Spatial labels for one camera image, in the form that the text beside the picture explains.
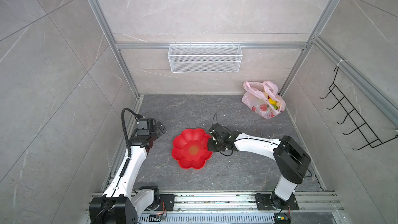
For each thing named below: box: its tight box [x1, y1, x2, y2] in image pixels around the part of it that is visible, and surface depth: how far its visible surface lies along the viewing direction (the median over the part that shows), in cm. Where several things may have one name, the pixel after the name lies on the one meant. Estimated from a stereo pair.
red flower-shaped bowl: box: [171, 128, 213, 170], surface depth 93 cm
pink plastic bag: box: [241, 80, 287, 119], surface depth 103 cm
